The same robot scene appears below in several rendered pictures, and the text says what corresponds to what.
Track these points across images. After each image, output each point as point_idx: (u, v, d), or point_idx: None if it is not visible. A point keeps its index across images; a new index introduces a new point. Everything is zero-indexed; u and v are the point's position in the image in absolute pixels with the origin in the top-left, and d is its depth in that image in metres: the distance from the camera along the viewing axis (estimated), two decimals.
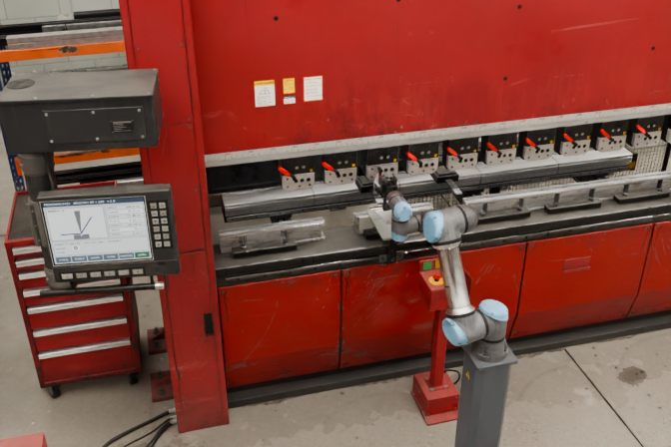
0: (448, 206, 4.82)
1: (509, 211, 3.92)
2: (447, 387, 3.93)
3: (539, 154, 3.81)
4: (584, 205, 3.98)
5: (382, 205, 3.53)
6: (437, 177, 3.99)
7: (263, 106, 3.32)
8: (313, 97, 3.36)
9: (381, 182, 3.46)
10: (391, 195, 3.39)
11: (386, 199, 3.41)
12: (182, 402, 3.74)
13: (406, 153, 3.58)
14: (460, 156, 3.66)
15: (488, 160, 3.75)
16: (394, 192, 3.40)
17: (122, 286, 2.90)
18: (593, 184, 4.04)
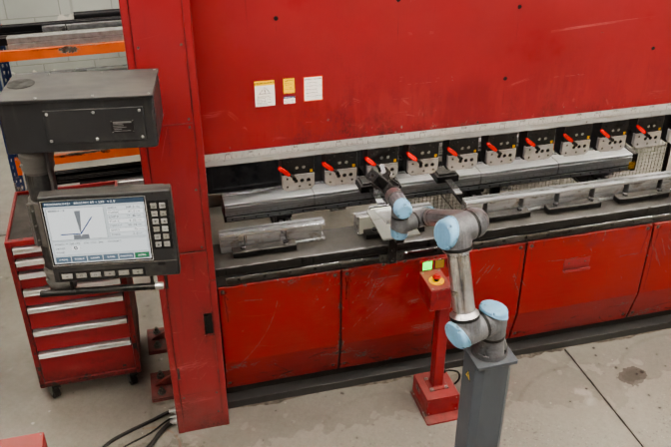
0: (448, 206, 4.82)
1: (509, 211, 3.92)
2: (447, 387, 3.93)
3: (539, 154, 3.81)
4: (584, 205, 3.98)
5: (377, 173, 3.34)
6: (437, 177, 3.99)
7: (263, 106, 3.32)
8: (313, 97, 3.36)
9: (400, 186, 3.39)
10: None
11: (400, 190, 3.30)
12: (182, 402, 3.74)
13: (406, 153, 3.58)
14: (460, 156, 3.66)
15: (488, 160, 3.75)
16: None
17: (122, 286, 2.90)
18: (593, 184, 4.04)
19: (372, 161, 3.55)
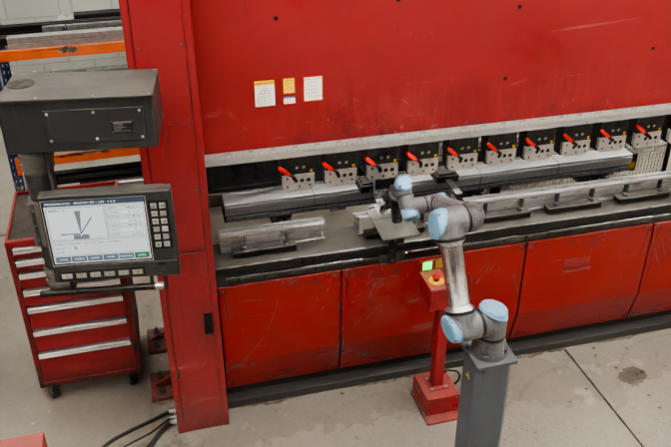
0: None
1: (509, 211, 3.92)
2: (447, 387, 3.93)
3: (539, 154, 3.81)
4: (584, 205, 3.98)
5: (391, 217, 3.57)
6: (437, 177, 3.99)
7: (263, 106, 3.32)
8: (313, 97, 3.36)
9: (383, 191, 3.60)
10: None
11: (389, 193, 3.51)
12: (182, 402, 3.74)
13: (406, 153, 3.58)
14: (460, 156, 3.66)
15: (488, 160, 3.75)
16: None
17: (122, 286, 2.90)
18: (593, 184, 4.04)
19: (372, 161, 3.55)
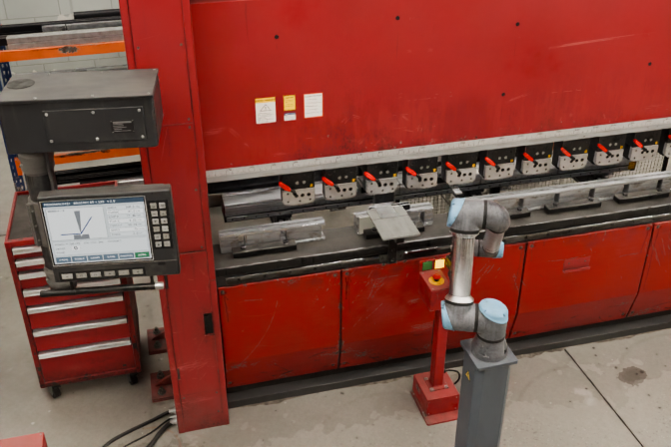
0: (448, 206, 4.82)
1: (509, 211, 3.92)
2: (447, 387, 3.93)
3: (537, 168, 3.84)
4: (584, 205, 3.98)
5: None
6: (437, 177, 3.99)
7: (264, 123, 3.36)
8: (313, 114, 3.40)
9: (446, 255, 3.63)
10: None
11: (450, 247, 3.55)
12: (182, 402, 3.74)
13: (405, 168, 3.62)
14: (459, 171, 3.70)
15: (486, 174, 3.78)
16: None
17: (122, 286, 2.90)
18: (593, 184, 4.04)
19: (372, 176, 3.59)
